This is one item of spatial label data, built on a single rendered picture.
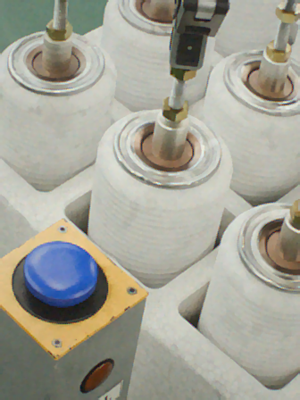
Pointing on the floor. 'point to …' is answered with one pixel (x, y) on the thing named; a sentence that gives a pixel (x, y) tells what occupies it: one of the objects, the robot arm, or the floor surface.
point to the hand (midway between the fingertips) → (188, 37)
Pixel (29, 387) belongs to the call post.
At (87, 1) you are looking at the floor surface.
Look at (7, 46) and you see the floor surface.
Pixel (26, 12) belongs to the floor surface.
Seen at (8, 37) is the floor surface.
